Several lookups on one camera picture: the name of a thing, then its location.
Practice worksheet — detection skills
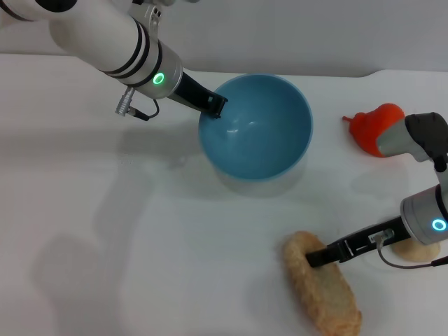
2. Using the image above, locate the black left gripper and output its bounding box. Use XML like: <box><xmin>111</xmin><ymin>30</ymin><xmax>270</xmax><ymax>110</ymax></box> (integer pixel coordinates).
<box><xmin>171</xmin><ymin>71</ymin><xmax>229</xmax><ymax>121</ymax></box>

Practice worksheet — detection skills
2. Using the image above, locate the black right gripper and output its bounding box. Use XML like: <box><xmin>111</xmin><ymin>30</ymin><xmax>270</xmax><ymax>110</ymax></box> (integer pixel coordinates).
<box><xmin>307</xmin><ymin>216</ymin><xmax>409</xmax><ymax>270</ymax></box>

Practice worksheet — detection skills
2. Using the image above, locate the orange striped bread loaf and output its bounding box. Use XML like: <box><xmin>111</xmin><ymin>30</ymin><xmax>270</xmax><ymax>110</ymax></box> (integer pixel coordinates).
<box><xmin>282</xmin><ymin>230</ymin><xmax>363</xmax><ymax>336</ymax></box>

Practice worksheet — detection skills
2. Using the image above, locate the blue plastic bowl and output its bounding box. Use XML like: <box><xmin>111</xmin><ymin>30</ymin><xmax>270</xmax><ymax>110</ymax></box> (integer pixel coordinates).
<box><xmin>197</xmin><ymin>73</ymin><xmax>314</xmax><ymax>181</ymax></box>

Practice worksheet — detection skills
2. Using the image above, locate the beige round bun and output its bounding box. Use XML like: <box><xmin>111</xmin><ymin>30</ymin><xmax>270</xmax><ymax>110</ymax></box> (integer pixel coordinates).
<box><xmin>391</xmin><ymin>239</ymin><xmax>441</xmax><ymax>262</ymax></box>

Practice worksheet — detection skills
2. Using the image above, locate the red pepper toy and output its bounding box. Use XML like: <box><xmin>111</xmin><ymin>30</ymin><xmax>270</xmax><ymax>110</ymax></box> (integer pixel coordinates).
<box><xmin>342</xmin><ymin>103</ymin><xmax>407</xmax><ymax>158</ymax></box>

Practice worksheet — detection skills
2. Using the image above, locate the right arm connector cable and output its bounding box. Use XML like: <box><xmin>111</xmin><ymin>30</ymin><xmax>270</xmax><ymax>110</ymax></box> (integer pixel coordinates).
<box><xmin>376</xmin><ymin>241</ymin><xmax>448</xmax><ymax>270</ymax></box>

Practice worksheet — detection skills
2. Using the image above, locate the arm connector cable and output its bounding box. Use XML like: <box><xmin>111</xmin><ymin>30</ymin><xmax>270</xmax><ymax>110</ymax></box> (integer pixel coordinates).
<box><xmin>376</xmin><ymin>241</ymin><xmax>448</xmax><ymax>270</ymax></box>
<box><xmin>114</xmin><ymin>87</ymin><xmax>160</xmax><ymax>122</ymax></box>

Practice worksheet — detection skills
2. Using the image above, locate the left arm connector cable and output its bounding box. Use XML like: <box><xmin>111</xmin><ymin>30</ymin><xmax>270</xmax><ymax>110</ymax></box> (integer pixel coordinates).
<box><xmin>114</xmin><ymin>87</ymin><xmax>160</xmax><ymax>122</ymax></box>

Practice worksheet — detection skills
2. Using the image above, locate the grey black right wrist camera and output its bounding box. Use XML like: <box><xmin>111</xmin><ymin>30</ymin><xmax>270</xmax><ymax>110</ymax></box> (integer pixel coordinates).
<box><xmin>376</xmin><ymin>111</ymin><xmax>448</xmax><ymax>172</ymax></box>

